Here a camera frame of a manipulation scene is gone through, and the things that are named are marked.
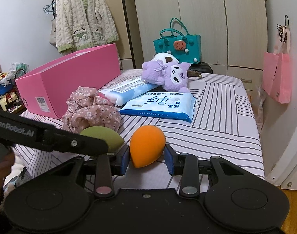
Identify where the green makeup sponge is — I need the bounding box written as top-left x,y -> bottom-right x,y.
80,126 -> 125,152

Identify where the orange makeup sponge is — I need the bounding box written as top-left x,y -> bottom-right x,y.
129,125 -> 166,168

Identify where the blue wet wipes pack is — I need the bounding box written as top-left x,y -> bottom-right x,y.
119,92 -> 196,123

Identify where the pink floral cloth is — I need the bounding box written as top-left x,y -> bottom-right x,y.
61,87 -> 121,134

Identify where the white blue tissue pack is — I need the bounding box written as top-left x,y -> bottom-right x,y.
100,77 -> 158,107

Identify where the purple plush toy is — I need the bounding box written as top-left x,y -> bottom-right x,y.
141,60 -> 191,93

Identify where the person's left hand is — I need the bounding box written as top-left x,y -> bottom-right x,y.
0,151 -> 15,192

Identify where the pink storage box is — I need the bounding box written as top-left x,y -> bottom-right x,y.
16,44 -> 120,119

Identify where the black suitcase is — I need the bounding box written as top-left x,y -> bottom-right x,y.
189,62 -> 213,74

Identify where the white brown plush toy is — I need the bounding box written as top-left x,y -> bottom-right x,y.
152,52 -> 202,78

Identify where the teal felt handbag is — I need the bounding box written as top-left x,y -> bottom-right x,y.
153,17 -> 201,64

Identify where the blue clothes hanger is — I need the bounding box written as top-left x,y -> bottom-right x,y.
43,2 -> 55,15

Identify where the cream knitted cardigan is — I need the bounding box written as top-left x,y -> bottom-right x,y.
55,0 -> 119,53

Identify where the pink paper bag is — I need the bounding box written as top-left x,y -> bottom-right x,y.
262,26 -> 292,104

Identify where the beige wardrobe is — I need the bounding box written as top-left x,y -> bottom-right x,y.
124,0 -> 268,96

